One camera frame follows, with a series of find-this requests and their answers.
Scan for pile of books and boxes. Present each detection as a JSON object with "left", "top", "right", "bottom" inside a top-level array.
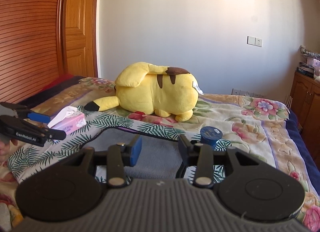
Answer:
[{"left": 296, "top": 45, "right": 320, "bottom": 79}]

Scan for louvred wooden wardrobe door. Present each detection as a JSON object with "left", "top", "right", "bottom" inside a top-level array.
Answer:
[{"left": 0, "top": 0, "right": 67, "bottom": 104}]

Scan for white wall socket strip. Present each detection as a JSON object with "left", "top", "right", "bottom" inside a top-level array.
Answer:
[{"left": 231, "top": 88, "right": 267, "bottom": 98}]

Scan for grey palm leaf print towel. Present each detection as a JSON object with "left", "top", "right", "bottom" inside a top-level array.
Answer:
[{"left": 7, "top": 111, "right": 233, "bottom": 185}]

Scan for dark blue bed sheet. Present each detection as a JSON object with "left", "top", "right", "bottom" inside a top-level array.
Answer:
[{"left": 284, "top": 112, "right": 320, "bottom": 199}]

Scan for floral blanket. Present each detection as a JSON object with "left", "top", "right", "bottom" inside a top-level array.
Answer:
[{"left": 0, "top": 77, "right": 320, "bottom": 232}]

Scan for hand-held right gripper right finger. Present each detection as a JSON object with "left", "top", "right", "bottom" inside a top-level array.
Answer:
[{"left": 177, "top": 135, "right": 263, "bottom": 189}]

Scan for yellow plush toy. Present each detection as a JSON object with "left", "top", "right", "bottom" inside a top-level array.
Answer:
[{"left": 84, "top": 61, "right": 204, "bottom": 123}]

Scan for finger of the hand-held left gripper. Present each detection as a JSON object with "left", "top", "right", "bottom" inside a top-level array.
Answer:
[
  {"left": 0, "top": 115, "right": 67, "bottom": 147},
  {"left": 0, "top": 101, "right": 51, "bottom": 124}
]

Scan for white wall switch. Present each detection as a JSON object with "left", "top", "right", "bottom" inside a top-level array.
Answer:
[{"left": 247, "top": 36, "right": 263, "bottom": 47}]

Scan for red and black blanket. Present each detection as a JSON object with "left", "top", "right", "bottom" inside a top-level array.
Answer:
[{"left": 19, "top": 73, "right": 84, "bottom": 109}]

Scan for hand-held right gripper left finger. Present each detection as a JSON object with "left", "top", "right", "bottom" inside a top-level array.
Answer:
[{"left": 60, "top": 135, "right": 143, "bottom": 189}]

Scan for wooden cabinet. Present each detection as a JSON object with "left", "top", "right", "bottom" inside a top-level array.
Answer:
[{"left": 289, "top": 70, "right": 320, "bottom": 139}]

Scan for panelled wooden door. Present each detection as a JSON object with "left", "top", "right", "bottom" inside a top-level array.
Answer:
[{"left": 61, "top": 0, "right": 100, "bottom": 78}]

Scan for dark blue round tin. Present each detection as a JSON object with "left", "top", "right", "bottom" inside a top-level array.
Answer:
[{"left": 200, "top": 126, "right": 223, "bottom": 151}]

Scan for pink tissue pack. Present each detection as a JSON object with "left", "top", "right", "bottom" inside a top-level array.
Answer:
[{"left": 47, "top": 106, "right": 87, "bottom": 133}]

